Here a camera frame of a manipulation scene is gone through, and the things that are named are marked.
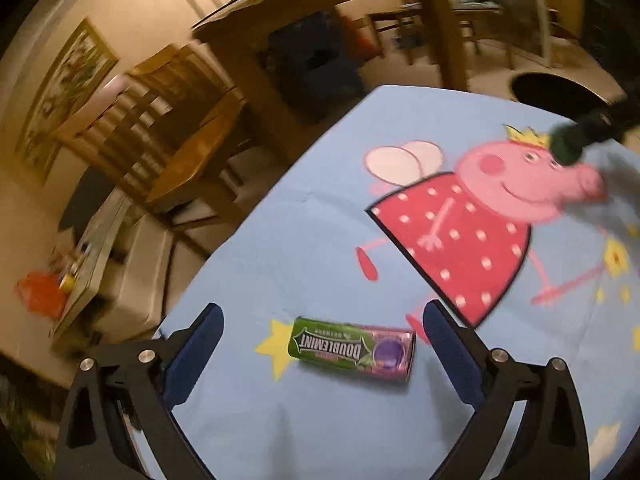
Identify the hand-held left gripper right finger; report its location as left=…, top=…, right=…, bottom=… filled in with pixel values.
left=422, top=299, right=591, bottom=480

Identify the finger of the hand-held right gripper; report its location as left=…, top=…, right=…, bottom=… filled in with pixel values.
left=575, top=101, right=640, bottom=147

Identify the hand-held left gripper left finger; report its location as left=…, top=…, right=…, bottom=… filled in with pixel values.
left=52, top=302, right=226, bottom=480

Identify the dark green round object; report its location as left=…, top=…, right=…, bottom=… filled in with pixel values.
left=548, top=122, right=588, bottom=167

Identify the green purple gum pack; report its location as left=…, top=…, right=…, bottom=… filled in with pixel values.
left=287, top=316, right=417, bottom=385

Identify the white box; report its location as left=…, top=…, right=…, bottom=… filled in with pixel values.
left=95, top=215, right=176, bottom=341

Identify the grey low table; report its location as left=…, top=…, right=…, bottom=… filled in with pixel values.
left=50, top=195, right=132, bottom=356

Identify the blue cartoon printed cloth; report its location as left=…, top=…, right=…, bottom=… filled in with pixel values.
left=150, top=85, right=640, bottom=480

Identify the wooden chair with clothes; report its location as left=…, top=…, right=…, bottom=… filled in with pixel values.
left=452, top=0, right=517, bottom=70

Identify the orange bag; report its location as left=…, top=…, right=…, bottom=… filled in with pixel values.
left=15, top=270, right=68, bottom=318

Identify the wooden slatted chair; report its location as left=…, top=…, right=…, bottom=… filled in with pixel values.
left=370, top=4, right=427, bottom=67
left=52, top=72, right=251, bottom=233
left=125, top=42, right=236, bottom=111

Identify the gold framed bird painting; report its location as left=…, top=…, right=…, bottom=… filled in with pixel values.
left=15, top=17, right=120, bottom=186

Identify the blue plastic stool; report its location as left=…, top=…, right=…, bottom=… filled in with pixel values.
left=270, top=10, right=366, bottom=111

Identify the wooden dining table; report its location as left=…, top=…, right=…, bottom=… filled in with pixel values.
left=191, top=0, right=471, bottom=126

